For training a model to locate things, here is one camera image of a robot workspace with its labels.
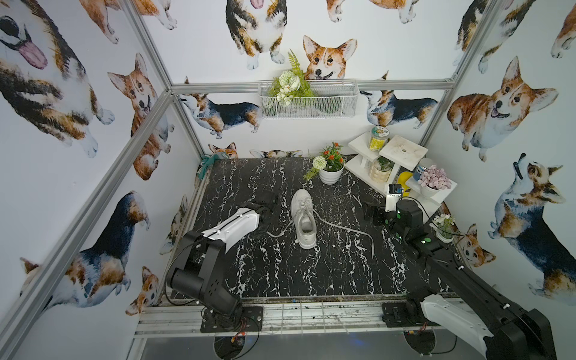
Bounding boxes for white sneaker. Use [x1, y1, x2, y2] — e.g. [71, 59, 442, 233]
[290, 189, 317, 250]

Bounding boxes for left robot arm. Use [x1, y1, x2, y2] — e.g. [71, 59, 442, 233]
[165, 190, 278, 320]

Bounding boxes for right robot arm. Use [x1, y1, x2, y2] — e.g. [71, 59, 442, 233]
[362, 198, 557, 359]

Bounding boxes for yellow round container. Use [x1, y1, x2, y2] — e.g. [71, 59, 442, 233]
[396, 171, 413, 197]

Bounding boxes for cream bumpy pot plant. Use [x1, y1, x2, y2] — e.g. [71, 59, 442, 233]
[369, 156, 395, 183]

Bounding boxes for white stepped shelf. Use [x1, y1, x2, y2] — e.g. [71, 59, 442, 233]
[345, 132, 458, 215]

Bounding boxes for pink flowers white pot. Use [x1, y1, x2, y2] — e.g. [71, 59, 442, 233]
[418, 165, 452, 198]

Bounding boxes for white pot orange flowers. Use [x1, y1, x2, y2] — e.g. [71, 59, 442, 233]
[303, 142, 346, 185]

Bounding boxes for blue white can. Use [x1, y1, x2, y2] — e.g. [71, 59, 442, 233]
[412, 157, 436, 181]

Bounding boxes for teal cloth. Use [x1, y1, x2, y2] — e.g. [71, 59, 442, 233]
[196, 154, 221, 181]

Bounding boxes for clear jar yellow label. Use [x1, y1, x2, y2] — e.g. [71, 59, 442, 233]
[368, 126, 389, 152]

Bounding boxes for white green artificial flowers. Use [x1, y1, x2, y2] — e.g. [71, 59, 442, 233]
[268, 49, 317, 107]

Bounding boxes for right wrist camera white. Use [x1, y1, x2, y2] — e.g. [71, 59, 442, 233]
[385, 183, 404, 212]

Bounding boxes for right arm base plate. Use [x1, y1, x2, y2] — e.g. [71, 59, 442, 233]
[382, 299, 425, 327]

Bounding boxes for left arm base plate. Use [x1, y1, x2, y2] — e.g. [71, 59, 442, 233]
[200, 306, 264, 333]

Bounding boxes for white wire basket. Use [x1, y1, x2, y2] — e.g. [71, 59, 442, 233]
[258, 80, 359, 119]

